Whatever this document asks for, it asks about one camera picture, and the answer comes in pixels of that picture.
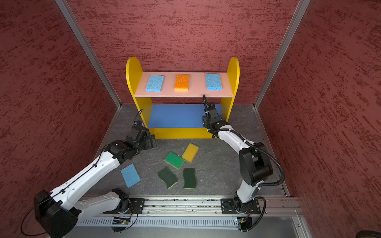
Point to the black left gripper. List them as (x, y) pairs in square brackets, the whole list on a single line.
[(149, 142)]

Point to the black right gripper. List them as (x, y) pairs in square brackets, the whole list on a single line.
[(206, 122)]

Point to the plain yellow foam sponge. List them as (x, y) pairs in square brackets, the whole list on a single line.
[(190, 152)]

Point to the dark green wavy sponge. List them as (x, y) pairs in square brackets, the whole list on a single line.
[(168, 177), (189, 178)]

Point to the orange scourer yellow sponge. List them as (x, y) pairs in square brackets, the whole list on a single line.
[(181, 83)]

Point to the blue cellulose sponge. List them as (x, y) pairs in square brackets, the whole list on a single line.
[(130, 175), (155, 83)]

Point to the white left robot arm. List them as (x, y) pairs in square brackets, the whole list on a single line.
[(60, 210)]

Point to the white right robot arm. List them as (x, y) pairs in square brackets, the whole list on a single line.
[(255, 165)]

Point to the yellow shelf with coloured boards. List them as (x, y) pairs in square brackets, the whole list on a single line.
[(161, 112)]

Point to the green scourer yellow sponge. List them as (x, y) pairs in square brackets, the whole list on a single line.
[(174, 160)]

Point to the left circuit board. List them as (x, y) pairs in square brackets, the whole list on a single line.
[(121, 221)]

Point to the circuit board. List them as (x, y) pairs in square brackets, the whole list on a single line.
[(121, 221), (241, 222)]

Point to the right circuit board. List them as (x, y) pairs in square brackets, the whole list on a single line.
[(241, 222)]

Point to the aluminium corner profile right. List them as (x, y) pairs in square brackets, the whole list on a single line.
[(288, 36)]

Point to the aluminium corner profile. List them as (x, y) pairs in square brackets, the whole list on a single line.
[(79, 34), (288, 36)]

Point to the aluminium corner profile left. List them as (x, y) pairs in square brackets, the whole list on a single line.
[(79, 34)]

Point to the perforated cable duct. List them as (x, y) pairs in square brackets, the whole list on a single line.
[(166, 222)]

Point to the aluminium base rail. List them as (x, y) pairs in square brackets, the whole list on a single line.
[(212, 206)]

